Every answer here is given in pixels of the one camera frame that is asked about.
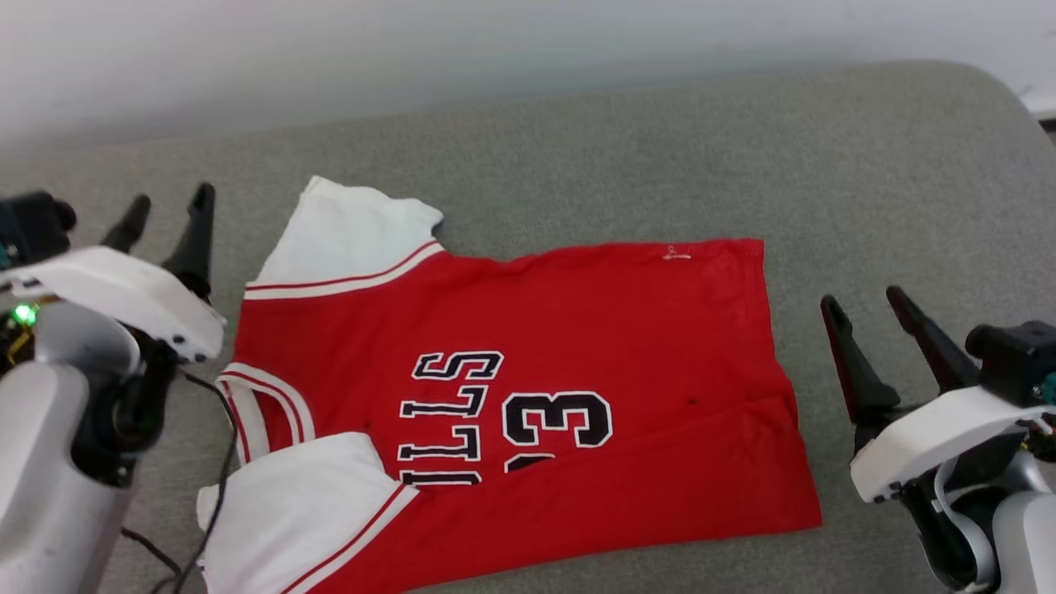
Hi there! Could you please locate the red white basketball jersey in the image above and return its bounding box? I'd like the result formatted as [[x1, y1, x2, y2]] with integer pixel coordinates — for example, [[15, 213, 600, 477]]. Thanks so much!
[[196, 175, 823, 594]]

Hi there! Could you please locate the grey fabric sofa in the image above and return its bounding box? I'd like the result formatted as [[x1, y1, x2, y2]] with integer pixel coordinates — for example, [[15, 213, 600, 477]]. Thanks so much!
[[0, 59, 1056, 594]]

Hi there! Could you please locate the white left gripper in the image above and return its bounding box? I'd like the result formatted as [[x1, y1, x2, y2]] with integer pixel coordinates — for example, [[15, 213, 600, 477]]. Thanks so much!
[[0, 183, 226, 365]]

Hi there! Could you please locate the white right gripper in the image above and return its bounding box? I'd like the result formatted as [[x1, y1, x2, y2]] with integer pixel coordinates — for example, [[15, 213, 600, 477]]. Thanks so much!
[[820, 285, 1056, 505]]

